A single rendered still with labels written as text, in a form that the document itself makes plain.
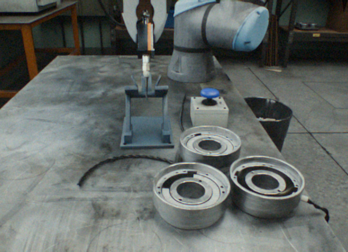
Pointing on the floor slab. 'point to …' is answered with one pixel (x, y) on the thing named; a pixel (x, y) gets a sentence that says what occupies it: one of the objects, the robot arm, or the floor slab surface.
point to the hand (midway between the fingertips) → (145, 35)
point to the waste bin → (269, 109)
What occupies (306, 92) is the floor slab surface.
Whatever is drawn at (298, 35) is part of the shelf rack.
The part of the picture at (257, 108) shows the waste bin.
